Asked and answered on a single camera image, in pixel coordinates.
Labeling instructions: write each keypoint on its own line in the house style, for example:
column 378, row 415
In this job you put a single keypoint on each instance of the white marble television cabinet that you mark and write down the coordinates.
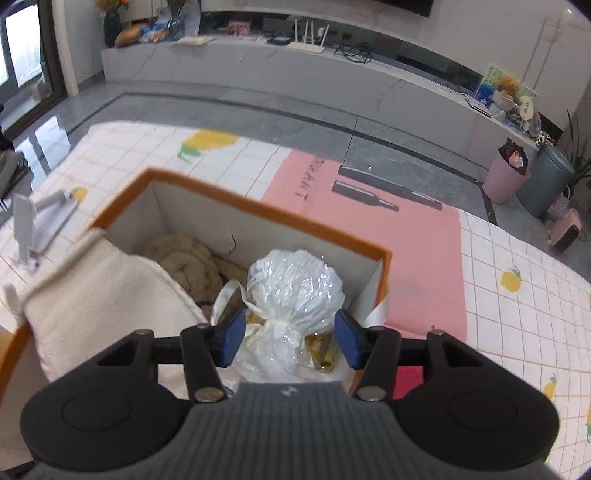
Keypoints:
column 277, row 74

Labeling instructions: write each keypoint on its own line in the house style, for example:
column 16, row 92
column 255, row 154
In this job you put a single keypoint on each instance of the pink waste bin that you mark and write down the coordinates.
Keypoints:
column 501, row 182

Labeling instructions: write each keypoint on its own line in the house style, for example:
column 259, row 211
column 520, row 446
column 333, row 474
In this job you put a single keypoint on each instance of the brown plush teddy bear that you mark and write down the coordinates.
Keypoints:
column 189, row 263

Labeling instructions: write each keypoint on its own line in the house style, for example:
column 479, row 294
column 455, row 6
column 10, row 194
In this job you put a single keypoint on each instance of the yellowish papers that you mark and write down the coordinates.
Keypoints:
column 191, row 41

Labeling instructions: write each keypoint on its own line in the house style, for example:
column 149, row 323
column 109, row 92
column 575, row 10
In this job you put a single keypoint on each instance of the white router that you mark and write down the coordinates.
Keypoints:
column 304, row 45

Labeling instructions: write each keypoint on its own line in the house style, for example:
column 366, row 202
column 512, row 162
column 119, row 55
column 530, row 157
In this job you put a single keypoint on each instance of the cream towel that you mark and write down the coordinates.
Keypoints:
column 101, row 300

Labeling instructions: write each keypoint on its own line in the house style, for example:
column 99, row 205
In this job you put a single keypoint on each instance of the orange cardboard box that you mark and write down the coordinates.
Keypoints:
column 277, row 230

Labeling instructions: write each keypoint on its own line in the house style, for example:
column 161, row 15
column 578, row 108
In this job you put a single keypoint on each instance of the glass door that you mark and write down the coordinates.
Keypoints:
column 23, row 55

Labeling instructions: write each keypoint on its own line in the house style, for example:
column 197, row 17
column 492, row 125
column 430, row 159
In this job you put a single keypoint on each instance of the potted long-leaf plant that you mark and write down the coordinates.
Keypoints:
column 581, row 157

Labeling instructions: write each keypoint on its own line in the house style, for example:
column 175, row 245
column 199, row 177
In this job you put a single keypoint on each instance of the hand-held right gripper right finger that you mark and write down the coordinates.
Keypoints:
column 347, row 339

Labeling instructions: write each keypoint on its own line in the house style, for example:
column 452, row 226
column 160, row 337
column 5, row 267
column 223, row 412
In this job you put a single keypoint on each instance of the dark object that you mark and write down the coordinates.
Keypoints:
column 11, row 173

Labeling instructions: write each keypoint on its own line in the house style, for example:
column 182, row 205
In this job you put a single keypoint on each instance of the black set-top box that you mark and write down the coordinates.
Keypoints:
column 278, row 40

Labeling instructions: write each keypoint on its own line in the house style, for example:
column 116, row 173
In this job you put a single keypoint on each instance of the pile of snack packets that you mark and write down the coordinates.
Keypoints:
column 154, row 30

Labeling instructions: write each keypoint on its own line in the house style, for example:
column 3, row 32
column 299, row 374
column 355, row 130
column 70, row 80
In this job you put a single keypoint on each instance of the brown straw hat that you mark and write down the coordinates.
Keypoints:
column 127, row 36

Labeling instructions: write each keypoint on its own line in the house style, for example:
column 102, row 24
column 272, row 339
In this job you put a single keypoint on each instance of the white plastic bag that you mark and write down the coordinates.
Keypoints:
column 291, row 286

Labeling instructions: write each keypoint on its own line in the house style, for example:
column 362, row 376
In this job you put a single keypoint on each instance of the green printed card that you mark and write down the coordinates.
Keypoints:
column 489, row 81

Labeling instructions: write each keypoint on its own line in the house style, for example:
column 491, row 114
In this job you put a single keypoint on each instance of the grey trash can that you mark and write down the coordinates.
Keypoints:
column 545, row 180

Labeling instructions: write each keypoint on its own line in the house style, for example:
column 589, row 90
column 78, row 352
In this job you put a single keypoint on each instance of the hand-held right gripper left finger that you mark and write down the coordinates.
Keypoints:
column 233, row 337

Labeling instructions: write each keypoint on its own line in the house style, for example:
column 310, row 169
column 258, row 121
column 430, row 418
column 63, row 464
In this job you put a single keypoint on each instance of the pink mat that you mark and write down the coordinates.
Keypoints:
column 415, row 258

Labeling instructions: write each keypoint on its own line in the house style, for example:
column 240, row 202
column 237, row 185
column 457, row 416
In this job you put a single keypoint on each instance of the dried flowers in dark vase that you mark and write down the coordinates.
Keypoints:
column 111, row 25

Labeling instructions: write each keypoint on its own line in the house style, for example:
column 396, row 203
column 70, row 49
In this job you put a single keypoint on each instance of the pink photo card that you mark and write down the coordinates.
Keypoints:
column 239, row 28

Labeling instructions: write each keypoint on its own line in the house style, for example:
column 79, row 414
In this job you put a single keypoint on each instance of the black television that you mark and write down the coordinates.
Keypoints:
column 406, row 5

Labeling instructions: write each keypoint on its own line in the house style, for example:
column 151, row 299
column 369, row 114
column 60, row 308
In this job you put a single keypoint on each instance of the checked lemon print blanket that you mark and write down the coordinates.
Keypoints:
column 521, row 314

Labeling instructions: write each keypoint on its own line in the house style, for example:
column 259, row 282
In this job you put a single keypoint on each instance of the small teddy bear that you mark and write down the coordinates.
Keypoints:
column 508, row 86

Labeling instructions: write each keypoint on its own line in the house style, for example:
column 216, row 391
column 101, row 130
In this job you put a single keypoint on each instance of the pink heater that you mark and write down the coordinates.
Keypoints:
column 565, row 230

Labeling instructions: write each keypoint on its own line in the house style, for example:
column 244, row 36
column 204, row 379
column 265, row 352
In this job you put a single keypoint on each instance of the red box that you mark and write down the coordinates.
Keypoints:
column 408, row 381

